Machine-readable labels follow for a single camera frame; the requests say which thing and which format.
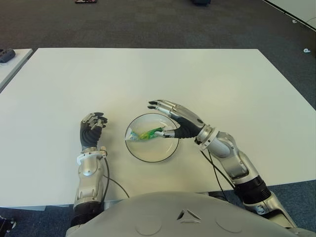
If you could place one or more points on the black game controller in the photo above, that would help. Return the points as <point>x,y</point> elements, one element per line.
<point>6,55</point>

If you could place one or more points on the grey robot torso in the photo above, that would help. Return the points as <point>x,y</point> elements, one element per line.
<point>172,217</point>

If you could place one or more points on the white plate with black rim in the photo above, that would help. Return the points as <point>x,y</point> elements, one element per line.
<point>153,150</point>

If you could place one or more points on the red black floor object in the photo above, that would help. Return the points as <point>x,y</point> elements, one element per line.
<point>85,1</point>

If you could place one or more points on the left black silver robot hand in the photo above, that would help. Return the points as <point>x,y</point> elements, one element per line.
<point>90,134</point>

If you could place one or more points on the green Darlie toothpaste tube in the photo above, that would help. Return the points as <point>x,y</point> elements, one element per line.
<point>142,135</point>

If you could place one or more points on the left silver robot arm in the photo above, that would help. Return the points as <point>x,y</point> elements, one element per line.
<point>89,177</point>

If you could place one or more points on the white background table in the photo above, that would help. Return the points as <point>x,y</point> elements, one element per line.
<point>296,10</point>

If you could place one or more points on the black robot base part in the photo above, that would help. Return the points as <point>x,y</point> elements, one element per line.
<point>6,224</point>

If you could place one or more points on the white side table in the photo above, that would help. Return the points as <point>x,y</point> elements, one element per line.
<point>14,66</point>

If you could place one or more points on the dark floor object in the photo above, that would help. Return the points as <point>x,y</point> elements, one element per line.
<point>201,2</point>

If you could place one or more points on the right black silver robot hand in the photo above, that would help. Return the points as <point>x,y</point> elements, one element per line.
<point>186,123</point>

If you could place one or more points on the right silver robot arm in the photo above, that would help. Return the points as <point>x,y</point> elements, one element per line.
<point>234,160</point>

